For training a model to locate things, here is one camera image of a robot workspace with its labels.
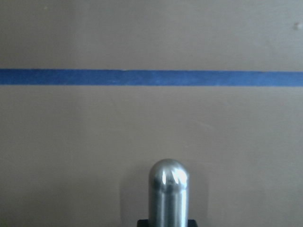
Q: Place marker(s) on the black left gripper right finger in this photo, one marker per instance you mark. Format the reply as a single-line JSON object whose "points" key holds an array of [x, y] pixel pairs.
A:
{"points": [[192, 223]]}

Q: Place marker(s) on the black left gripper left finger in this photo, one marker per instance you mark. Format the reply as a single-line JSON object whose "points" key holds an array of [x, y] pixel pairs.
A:
{"points": [[142, 223]]}

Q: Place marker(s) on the steel muddler black tip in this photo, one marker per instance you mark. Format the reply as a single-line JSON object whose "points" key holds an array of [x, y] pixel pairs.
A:
{"points": [[169, 184]]}

